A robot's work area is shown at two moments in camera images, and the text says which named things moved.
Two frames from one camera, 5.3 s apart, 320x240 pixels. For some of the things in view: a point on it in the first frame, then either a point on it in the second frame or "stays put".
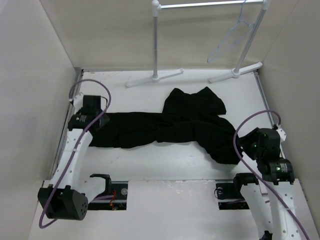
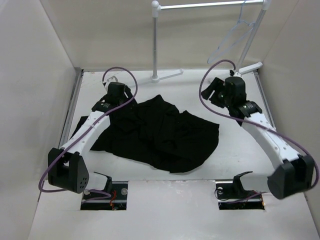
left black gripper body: [103, 120] to [127, 96]
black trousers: [187, 116] to [150, 131]
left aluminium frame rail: [67, 124] stays put
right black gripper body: [259, 154] to [224, 100]
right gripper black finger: [250, 142] to [216, 85]
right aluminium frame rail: [269, 112] stays put
